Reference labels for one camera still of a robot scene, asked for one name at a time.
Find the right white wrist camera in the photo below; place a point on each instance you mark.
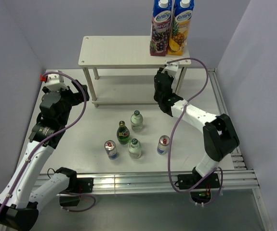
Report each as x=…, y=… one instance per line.
x=171, y=68

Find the silver blue can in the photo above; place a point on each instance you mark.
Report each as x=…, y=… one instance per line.
x=163, y=144
x=111, y=149

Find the beige two-tier shelf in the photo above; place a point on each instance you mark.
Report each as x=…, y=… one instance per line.
x=128, y=55

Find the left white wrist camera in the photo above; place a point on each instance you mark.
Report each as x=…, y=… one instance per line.
x=54, y=82

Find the left silver blue can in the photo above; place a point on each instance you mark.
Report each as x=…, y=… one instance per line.
x=111, y=149

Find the pineapple juice carton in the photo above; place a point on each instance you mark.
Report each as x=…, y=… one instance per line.
x=181, y=19

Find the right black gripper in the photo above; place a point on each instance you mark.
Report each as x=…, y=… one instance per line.
x=160, y=70

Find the clear bottle green cap front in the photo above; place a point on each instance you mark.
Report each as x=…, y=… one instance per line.
x=135, y=149

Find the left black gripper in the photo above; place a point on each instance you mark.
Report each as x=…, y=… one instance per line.
x=75, y=96

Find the clear bottle green cap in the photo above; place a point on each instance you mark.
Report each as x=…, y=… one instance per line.
x=136, y=121
x=135, y=149

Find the aluminium rail frame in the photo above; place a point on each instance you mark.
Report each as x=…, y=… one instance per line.
x=81, y=148

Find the red grape juice carton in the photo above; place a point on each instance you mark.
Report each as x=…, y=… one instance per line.
x=160, y=27

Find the right silver blue can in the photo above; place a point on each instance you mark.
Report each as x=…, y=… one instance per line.
x=163, y=144

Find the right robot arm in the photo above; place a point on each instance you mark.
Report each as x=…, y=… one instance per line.
x=219, y=135

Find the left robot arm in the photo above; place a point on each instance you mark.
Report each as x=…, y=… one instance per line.
x=19, y=206

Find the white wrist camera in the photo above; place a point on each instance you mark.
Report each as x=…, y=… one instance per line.
x=54, y=82
x=171, y=68

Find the green Perrier labelled bottle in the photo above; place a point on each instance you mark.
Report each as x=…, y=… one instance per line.
x=123, y=134

